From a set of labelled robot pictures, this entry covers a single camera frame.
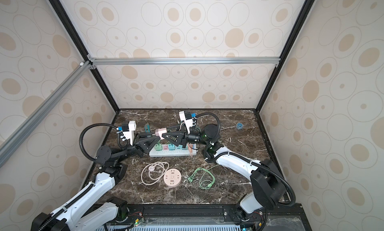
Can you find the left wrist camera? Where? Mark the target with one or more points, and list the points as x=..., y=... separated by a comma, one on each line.
x=127, y=132

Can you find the teal peeler tool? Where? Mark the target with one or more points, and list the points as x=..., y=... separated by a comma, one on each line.
x=147, y=128

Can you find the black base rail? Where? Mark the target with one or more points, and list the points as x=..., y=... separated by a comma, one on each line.
x=208, y=218

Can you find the white multicolour power strip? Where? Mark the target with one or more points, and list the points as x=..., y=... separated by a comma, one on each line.
x=189, y=150

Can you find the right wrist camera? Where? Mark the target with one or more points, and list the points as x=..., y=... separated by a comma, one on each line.
x=189, y=119

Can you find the aluminium rail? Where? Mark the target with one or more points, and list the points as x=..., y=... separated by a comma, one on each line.
x=185, y=61
x=27, y=127

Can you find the light green plug adapter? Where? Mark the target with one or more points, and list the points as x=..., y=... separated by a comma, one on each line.
x=158, y=147

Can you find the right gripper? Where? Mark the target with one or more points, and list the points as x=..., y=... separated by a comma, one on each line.
x=179, y=136

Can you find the rear aluminium rail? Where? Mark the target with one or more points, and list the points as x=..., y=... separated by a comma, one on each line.
x=185, y=61

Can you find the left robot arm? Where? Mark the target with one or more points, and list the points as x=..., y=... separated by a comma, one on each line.
x=75, y=214

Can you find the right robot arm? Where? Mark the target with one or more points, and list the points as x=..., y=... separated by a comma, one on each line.
x=269, y=187

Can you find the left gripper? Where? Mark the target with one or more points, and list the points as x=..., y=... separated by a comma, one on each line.
x=142, y=144

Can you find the left aluminium rail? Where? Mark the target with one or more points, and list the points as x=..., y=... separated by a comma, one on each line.
x=27, y=127

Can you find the pink round socket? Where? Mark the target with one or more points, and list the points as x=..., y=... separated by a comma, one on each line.
x=172, y=178

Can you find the pink plug adapter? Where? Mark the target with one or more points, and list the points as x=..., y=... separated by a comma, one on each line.
x=160, y=132

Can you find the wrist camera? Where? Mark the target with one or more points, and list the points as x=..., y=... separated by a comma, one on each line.
x=127, y=132
x=189, y=119

